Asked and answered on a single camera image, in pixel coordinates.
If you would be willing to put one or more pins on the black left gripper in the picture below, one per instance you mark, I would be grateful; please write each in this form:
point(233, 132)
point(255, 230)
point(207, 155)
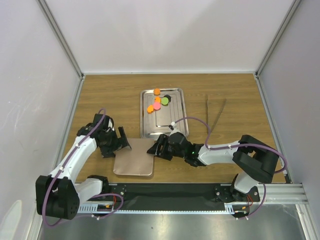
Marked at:
point(119, 143)

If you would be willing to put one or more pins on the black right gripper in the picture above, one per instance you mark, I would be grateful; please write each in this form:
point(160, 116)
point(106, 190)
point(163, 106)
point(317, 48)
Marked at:
point(162, 140)

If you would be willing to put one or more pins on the rose gold tin lid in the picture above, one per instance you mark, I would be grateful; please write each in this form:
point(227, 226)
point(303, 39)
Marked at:
point(134, 160)

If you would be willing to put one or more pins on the silver metal tongs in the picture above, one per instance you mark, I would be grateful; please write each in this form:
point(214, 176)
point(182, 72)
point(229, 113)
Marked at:
point(213, 111)

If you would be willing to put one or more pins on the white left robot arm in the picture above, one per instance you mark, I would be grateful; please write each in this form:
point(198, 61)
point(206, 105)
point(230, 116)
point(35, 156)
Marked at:
point(57, 194)

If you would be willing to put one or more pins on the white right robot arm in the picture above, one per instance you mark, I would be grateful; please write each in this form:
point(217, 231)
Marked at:
point(257, 160)

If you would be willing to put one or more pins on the silver metal baking tray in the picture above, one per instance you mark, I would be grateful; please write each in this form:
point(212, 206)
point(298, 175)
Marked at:
point(156, 123)

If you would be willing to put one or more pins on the orange fish cookie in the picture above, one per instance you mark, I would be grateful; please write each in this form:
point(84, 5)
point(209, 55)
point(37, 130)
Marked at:
point(157, 99)
point(150, 109)

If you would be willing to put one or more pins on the pink round cookie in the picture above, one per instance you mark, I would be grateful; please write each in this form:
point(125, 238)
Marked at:
point(156, 106)

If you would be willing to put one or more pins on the green round cookie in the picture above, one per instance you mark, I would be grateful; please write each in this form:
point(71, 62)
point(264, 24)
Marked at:
point(164, 101)

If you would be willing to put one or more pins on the black sandwich cookie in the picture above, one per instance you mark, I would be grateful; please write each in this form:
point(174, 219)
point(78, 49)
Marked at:
point(168, 97)

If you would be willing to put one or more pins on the orange swirl cookie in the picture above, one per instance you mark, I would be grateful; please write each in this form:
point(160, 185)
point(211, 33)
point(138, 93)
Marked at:
point(157, 91)

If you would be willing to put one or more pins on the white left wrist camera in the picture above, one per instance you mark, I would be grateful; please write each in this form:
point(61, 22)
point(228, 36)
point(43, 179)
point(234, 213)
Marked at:
point(108, 122)

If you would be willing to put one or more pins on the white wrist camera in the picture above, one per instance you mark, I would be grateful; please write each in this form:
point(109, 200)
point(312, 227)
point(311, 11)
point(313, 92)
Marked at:
point(173, 127)
point(108, 122)

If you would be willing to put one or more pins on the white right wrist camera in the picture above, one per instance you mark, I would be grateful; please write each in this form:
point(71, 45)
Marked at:
point(173, 127)

